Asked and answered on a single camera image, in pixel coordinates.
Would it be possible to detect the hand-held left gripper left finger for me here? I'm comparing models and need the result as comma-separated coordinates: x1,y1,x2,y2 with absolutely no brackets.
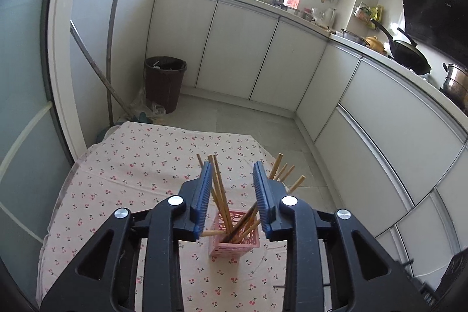
40,161,213,312

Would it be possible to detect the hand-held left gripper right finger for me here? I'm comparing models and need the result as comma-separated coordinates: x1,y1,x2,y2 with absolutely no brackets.
253,161,430,312

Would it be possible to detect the bundle of wooden chopsticks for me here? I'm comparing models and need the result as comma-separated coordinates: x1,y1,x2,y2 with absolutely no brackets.
197,152,307,246

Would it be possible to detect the black chopstick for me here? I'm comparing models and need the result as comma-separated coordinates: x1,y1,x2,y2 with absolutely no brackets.
225,202,258,243

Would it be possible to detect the pink plastic basket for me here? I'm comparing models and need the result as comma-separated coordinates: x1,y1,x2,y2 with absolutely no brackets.
208,210,261,258

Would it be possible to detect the cherry print tablecloth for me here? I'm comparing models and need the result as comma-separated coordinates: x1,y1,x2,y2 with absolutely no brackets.
37,122,293,312

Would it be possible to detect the clear plastic bag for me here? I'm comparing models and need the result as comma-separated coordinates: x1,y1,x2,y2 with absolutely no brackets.
135,85,167,123

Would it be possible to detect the brown trash bin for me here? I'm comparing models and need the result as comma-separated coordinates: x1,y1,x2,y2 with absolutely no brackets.
144,56,188,114

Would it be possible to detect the white base cabinet run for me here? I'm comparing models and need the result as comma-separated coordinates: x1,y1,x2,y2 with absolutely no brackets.
145,0,468,283

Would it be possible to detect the stainless steel pot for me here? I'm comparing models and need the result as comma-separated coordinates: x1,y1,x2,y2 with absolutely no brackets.
441,63,468,104

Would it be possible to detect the steel pan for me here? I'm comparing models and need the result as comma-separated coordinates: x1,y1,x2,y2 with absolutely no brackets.
341,29,370,46

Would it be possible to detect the yellow clay pot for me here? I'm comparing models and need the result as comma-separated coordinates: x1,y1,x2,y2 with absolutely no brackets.
366,36,386,54

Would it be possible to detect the white electric kettle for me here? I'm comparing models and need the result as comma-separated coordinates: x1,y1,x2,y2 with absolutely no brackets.
321,8,337,28

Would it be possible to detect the black wok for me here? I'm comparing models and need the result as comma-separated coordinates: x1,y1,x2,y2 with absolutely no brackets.
371,19,432,76

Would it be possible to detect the frosted glass door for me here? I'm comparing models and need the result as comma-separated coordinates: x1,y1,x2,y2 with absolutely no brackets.
0,0,85,298

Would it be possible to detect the black range hood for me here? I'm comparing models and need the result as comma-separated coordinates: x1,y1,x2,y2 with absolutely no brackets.
392,0,468,58

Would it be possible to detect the wooden broom handle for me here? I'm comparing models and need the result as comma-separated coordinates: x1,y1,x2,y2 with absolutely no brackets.
70,23,137,120

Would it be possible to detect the mop handle with green clip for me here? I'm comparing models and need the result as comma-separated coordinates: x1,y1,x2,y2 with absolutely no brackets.
106,0,128,126

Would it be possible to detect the wall rack with packets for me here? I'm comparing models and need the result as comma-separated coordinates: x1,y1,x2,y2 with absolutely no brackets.
353,2,384,30

